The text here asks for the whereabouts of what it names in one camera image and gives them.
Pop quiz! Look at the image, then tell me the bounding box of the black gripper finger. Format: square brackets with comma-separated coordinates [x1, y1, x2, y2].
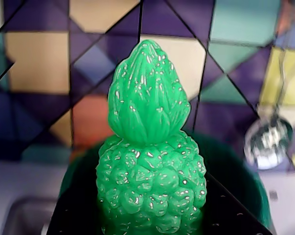
[47, 194, 103, 235]
[200, 171, 273, 235]

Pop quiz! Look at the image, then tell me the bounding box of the dark green recipient bowl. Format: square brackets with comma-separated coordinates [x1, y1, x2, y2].
[59, 131, 272, 235]

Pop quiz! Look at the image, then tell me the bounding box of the chrome faucet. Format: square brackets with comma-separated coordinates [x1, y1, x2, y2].
[244, 97, 295, 171]

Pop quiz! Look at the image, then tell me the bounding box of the green plastic pineapple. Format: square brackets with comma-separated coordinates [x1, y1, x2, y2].
[95, 39, 208, 235]

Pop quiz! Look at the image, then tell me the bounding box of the steel sink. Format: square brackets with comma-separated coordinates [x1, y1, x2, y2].
[0, 195, 58, 235]

